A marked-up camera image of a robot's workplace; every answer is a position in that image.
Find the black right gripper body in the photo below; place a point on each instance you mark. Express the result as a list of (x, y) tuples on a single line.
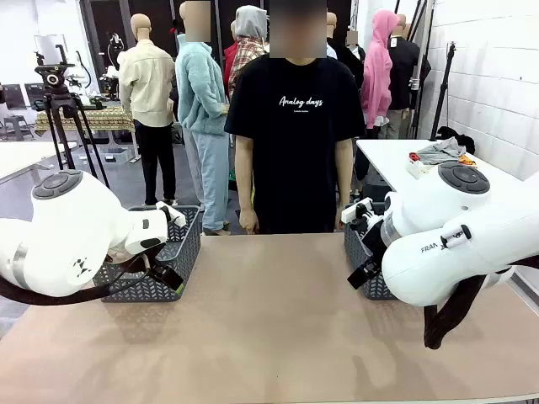
[(375, 244)]

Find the person's right forearm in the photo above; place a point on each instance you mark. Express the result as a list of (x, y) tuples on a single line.
[(244, 172)]

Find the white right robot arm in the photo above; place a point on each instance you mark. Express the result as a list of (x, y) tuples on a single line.
[(463, 235)]

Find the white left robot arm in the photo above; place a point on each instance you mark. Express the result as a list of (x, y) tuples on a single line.
[(63, 235)]

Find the person's left forearm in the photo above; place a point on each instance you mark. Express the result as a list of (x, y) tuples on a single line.
[(344, 172)]

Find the person's left hand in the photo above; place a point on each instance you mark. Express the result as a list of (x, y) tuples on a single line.
[(340, 219)]

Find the person's right hand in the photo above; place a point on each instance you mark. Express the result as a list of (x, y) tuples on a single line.
[(248, 221)]

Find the gray woven plastic basket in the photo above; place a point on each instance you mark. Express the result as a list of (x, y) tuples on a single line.
[(358, 252), (185, 252)]

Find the small white box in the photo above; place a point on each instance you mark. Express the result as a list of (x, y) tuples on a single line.
[(419, 168)]

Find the gray crumpled cloth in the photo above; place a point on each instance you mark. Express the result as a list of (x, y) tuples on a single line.
[(438, 152)]

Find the person in black t-shirt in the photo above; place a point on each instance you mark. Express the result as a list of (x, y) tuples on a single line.
[(295, 147)]

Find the black bag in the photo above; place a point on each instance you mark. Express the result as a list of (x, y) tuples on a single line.
[(463, 141)]

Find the black light stand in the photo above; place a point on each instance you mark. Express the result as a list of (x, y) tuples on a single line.
[(443, 92)]

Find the mannequin in pink hoodie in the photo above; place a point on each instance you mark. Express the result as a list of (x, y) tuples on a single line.
[(377, 76)]

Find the mannequin in black jacket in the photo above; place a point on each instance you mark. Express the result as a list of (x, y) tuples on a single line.
[(406, 71)]

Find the patterned tablecloth table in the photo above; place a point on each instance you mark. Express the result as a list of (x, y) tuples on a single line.
[(97, 118)]

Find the mannequin in blue fleece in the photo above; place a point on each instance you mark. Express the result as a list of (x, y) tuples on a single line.
[(202, 101)]

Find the small white table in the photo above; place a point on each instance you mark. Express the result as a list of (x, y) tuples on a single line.
[(21, 157)]

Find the mannequin in cream jacket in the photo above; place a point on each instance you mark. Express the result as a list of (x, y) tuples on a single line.
[(145, 84)]

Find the gray stool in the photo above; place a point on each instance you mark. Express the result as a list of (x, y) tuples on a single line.
[(17, 126)]

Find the mannequin in plaid hooded shirt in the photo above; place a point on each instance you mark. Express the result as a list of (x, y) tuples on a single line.
[(248, 46)]

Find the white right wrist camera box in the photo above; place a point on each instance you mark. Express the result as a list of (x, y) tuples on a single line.
[(355, 210)]

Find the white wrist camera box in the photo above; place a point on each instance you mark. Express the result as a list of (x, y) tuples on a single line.
[(355, 210), (172, 214)]

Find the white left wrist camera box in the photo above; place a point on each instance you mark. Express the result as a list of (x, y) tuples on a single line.
[(172, 214)]

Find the black camera tripod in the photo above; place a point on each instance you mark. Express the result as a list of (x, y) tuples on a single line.
[(59, 101)]

